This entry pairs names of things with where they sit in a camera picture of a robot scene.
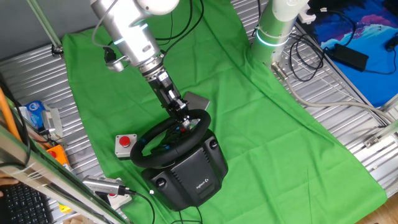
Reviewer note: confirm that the thin metal pole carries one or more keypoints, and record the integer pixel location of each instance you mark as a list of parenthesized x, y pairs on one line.
[(57, 50)]

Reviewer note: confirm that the white box red button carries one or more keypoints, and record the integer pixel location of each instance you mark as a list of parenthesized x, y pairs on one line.
[(124, 141), (119, 200)]

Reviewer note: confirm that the blue patterned mat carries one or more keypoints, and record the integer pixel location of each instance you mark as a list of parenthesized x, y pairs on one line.
[(373, 77)]

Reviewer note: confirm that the orange box red button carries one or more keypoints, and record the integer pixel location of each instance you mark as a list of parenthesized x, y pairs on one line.
[(60, 155)]

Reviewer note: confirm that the white power plug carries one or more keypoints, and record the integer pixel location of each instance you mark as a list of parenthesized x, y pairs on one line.
[(308, 17)]

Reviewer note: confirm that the black keyboard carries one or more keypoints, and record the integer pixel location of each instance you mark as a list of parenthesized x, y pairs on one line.
[(25, 207)]

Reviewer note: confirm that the blue tissue pack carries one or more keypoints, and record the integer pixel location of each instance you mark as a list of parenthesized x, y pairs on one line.
[(34, 112)]

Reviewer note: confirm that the grey depth camera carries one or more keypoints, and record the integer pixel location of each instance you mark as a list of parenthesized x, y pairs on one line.
[(99, 184)]

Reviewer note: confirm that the person's hand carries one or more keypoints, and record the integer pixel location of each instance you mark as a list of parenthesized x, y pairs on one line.
[(7, 181)]

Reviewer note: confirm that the aluminium frame rail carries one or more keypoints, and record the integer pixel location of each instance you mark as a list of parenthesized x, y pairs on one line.
[(373, 141), (46, 175)]

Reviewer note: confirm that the black computer mouse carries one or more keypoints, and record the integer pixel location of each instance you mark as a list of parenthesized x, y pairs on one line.
[(392, 43)]

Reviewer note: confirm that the black power adapter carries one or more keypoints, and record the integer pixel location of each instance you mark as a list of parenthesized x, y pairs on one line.
[(351, 57)]

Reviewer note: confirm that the orange pole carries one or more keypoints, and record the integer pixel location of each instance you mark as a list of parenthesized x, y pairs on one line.
[(7, 115)]

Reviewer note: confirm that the black leather steering wheel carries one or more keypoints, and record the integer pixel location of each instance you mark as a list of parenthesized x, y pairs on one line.
[(140, 158)]

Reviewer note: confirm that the silver ribbed camera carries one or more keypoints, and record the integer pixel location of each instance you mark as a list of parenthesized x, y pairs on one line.
[(51, 119)]

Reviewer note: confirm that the green cloth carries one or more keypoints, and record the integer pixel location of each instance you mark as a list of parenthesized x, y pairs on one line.
[(264, 140)]

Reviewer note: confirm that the black wheel base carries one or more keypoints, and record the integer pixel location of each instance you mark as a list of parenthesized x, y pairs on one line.
[(186, 177)]

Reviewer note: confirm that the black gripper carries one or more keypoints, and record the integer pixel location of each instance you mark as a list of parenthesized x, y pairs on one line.
[(169, 98)]

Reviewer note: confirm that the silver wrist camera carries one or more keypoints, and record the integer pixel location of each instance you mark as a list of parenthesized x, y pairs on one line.
[(116, 63)]

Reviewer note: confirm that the silver digital scale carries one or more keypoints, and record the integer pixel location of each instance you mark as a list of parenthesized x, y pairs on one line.
[(199, 101)]

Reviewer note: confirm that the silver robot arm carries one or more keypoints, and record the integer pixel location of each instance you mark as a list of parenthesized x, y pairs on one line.
[(130, 34)]

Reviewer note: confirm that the wooden block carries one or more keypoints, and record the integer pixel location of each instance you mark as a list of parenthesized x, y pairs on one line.
[(74, 221)]

